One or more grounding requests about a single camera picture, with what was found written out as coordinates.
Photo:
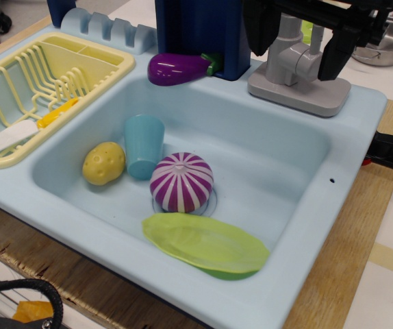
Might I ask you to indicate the yellow white toy knife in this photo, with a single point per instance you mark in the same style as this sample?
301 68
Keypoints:
18 132

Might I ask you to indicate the stainless steel pot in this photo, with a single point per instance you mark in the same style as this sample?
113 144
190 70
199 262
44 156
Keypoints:
377 55

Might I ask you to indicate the purple toy eggplant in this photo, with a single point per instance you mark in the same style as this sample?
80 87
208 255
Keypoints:
171 69

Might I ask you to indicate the yellow toy potato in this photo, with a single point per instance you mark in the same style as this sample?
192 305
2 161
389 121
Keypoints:
104 163

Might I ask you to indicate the purple white striped toy onion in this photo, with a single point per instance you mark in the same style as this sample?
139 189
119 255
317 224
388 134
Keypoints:
181 182

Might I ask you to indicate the light green plastic plate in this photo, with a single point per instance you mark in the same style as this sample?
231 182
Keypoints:
217 248

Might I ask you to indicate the black clamp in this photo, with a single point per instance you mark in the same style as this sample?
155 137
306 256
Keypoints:
381 150

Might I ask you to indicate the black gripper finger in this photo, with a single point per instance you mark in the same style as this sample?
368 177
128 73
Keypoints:
336 54
261 22

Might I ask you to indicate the light blue plastic cup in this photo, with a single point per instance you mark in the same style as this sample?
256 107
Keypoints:
144 139

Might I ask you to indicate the orange object bottom left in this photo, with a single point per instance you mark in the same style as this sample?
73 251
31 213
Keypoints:
29 311

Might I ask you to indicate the dark blue toy kitchen post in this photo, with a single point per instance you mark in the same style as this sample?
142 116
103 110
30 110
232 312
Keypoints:
183 27

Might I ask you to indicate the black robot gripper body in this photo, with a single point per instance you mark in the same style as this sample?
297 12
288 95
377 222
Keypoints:
366 18

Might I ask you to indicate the light blue toy sink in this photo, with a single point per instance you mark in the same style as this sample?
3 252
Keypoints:
214 200

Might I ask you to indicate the pale yellow dish rack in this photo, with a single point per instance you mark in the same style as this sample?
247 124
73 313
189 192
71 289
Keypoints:
51 71

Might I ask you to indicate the green object behind faucet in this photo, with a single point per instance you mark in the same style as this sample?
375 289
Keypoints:
306 29

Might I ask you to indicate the grey toy faucet with lever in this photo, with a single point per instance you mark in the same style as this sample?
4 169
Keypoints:
289 77

